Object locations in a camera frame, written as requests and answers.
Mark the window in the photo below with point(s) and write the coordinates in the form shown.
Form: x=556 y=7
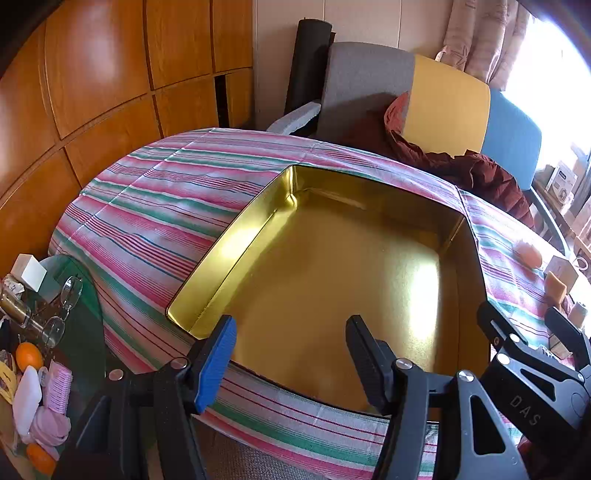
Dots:
x=554 y=55

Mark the pink rolled socks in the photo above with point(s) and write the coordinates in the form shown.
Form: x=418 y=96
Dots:
x=51 y=427

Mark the white plastic bottle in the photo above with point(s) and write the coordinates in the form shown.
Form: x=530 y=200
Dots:
x=27 y=399

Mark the pink green striped tablecloth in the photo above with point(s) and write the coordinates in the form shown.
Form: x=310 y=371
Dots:
x=161 y=207

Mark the yellow packet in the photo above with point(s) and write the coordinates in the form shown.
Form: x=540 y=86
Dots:
x=7 y=381

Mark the white printed carton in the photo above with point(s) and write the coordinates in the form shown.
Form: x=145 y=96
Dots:
x=561 y=182

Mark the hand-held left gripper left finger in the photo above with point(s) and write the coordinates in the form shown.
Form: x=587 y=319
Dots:
x=217 y=369

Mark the peach sponge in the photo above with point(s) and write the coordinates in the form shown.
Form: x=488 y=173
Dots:
x=528 y=254

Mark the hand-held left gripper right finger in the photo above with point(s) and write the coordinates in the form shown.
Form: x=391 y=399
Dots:
x=369 y=364

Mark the dark red padded jacket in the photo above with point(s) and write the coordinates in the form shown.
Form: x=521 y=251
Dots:
x=485 y=175

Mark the small white box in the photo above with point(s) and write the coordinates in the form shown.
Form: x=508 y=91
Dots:
x=27 y=273

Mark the orange fruit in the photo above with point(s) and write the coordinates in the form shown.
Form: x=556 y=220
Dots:
x=29 y=357
x=41 y=459

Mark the beige cardboard box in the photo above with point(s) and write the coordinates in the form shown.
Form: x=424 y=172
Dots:
x=564 y=270

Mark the black rolled mat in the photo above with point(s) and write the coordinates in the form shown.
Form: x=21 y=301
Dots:
x=307 y=60

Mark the clear eyeglasses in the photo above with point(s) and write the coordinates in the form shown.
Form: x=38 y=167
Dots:
x=54 y=328

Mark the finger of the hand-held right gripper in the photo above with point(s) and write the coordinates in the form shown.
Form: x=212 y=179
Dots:
x=567 y=328
x=497 y=323

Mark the brass cylinder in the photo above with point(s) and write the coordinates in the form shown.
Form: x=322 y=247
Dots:
x=14 y=310

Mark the round glass side table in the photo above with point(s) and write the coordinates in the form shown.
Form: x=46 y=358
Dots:
x=87 y=332

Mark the wooden panelled wardrobe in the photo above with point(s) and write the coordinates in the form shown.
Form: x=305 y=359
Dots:
x=92 y=69

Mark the grey yellow blue armchair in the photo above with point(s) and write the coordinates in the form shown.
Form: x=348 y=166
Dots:
x=448 y=101

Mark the gold metal tin box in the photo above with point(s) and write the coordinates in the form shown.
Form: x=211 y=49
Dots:
x=323 y=277

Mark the yellow sponge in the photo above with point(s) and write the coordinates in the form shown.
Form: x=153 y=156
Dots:
x=555 y=287

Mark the beige patterned curtain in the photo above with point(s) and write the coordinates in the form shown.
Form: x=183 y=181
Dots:
x=489 y=37

